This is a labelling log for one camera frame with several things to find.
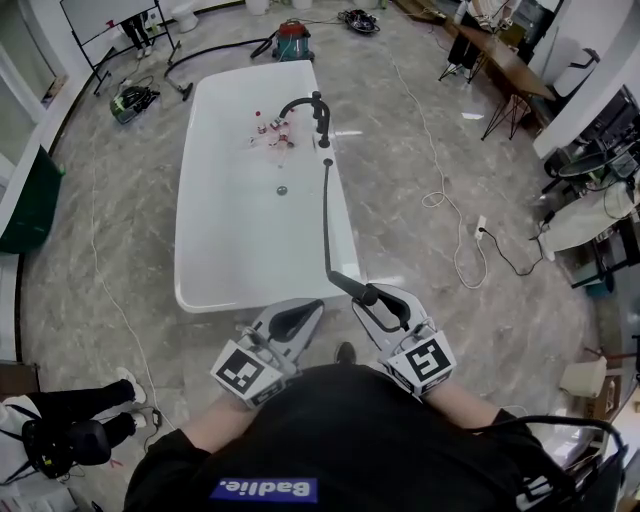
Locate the black curved faucet spout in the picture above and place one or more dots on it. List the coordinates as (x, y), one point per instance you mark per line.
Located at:
(295, 102)

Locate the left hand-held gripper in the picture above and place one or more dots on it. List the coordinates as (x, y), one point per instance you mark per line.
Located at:
(240, 375)

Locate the person's black shoe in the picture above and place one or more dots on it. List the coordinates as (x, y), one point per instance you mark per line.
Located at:
(345, 352)

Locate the white wheeled machine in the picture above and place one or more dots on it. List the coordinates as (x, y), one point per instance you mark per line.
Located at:
(585, 220)

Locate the white power strip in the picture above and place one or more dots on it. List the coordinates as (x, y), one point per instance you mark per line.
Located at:
(481, 226)

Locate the black equipment rack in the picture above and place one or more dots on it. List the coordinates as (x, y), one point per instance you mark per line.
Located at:
(605, 135)

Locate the person's left forearm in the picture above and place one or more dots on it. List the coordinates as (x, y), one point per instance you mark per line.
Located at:
(215, 425)

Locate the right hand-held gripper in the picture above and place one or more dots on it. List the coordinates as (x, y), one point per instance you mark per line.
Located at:
(422, 365)

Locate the green tool on floor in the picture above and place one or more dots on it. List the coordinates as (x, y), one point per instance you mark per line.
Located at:
(131, 102)

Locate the cream plastic bin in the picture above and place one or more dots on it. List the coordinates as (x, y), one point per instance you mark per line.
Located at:
(582, 377)

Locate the whiteboard on black stand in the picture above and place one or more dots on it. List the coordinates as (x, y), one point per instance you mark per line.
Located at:
(100, 15)

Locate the brown wooden boards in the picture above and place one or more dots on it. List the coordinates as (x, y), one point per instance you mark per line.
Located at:
(420, 7)

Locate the wooden table with metal legs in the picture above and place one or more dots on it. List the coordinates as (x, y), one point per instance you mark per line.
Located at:
(505, 65)

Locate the person's right forearm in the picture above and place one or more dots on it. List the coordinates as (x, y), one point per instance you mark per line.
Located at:
(460, 407)

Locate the pile of red-capped bottles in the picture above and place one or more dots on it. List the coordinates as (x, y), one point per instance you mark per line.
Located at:
(277, 135)

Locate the person's black shirt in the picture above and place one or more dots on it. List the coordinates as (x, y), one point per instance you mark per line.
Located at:
(350, 440)

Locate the red and green vacuum cleaner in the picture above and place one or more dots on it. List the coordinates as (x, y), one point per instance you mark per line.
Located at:
(292, 41)

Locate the white bathtub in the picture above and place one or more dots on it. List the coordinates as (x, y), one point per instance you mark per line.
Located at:
(240, 225)

